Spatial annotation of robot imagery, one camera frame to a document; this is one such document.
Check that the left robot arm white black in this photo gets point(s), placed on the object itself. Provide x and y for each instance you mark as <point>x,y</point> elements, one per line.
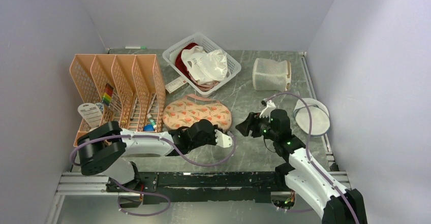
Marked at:
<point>102,150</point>

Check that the small white red box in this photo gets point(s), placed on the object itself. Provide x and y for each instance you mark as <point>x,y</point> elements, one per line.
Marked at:
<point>176,85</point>

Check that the rainbow colour swatch card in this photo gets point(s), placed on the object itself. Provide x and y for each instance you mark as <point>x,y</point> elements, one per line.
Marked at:
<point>107,95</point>

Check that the white satin garment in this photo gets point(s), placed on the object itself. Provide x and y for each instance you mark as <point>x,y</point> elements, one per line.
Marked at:
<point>205,67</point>

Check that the white green marker pen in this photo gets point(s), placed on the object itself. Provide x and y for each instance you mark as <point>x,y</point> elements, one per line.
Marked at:
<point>135,47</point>

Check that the orange plastic file organizer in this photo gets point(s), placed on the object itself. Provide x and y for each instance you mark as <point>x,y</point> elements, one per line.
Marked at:
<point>138,87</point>

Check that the floral mesh laundry bag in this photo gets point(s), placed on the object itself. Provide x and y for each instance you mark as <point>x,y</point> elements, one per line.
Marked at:
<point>192,108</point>

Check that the blue bottle cap item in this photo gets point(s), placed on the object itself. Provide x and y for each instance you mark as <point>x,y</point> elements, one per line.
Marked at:
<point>151,124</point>

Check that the white plastic laundry basket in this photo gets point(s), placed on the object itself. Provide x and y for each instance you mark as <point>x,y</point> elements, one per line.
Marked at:
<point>208,45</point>

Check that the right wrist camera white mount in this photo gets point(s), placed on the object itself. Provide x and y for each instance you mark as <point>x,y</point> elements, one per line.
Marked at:
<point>269,106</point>

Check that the left wrist camera silver box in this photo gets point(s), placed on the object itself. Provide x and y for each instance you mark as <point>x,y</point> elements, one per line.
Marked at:
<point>223,140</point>

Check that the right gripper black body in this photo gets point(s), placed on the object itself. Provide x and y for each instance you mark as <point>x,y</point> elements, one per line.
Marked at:
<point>262,127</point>

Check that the red velvet garment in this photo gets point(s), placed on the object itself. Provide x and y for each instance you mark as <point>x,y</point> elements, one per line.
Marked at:
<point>179,63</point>

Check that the cylindrical white mesh laundry bag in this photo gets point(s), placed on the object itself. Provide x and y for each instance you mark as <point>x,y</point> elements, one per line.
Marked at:
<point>271,75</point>

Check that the pink beige bra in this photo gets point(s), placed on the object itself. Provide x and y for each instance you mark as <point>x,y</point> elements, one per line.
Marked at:
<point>206,86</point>

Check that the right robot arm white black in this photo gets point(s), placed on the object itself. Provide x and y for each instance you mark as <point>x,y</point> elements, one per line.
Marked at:
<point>331,200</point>

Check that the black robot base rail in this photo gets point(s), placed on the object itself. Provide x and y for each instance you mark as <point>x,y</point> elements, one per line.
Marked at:
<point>161,187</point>

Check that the white paper tag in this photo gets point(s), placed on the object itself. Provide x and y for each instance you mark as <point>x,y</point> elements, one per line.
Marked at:
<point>91,113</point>

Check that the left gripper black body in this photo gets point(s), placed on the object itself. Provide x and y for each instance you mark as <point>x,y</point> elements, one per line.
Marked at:
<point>211,139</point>

